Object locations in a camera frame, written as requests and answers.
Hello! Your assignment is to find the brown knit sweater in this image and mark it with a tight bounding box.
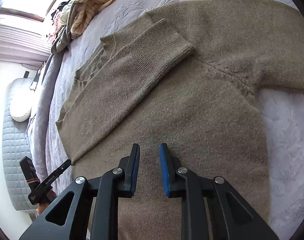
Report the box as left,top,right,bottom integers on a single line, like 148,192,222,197
56,0,304,239

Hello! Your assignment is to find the left hand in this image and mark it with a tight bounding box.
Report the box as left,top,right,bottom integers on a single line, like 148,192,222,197
37,191,57,217

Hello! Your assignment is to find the grey quilted headboard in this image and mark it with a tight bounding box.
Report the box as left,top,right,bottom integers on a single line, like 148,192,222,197
2,78,36,213

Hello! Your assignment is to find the white pillow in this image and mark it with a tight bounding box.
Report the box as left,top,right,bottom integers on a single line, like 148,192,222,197
9,78,34,122

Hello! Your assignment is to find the purple curtain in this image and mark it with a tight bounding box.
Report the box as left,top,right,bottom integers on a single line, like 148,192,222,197
0,24,50,68

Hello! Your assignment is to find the dark grey garment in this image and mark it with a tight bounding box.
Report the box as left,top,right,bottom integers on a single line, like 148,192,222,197
50,25,75,54

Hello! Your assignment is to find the pale green quilted garment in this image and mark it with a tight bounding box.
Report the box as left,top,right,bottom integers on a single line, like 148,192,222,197
59,0,73,25

